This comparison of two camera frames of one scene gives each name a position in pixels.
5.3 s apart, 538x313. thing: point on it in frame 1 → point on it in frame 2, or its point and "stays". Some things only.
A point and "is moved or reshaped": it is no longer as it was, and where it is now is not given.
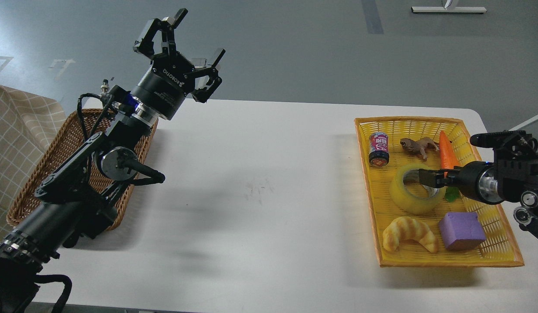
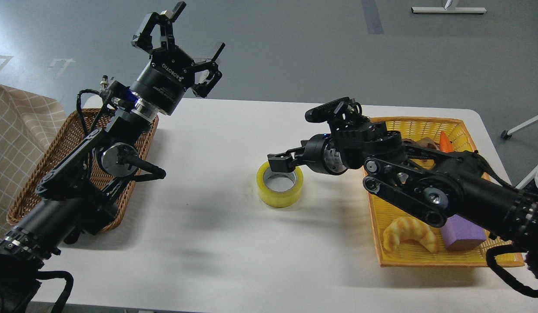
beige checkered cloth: (24, 127) stays
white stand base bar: (449, 9) stays
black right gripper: (478, 179) → (321, 155)
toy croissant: (403, 228) stays
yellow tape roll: (403, 198) is moved or reshaped
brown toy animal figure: (422, 145) stays
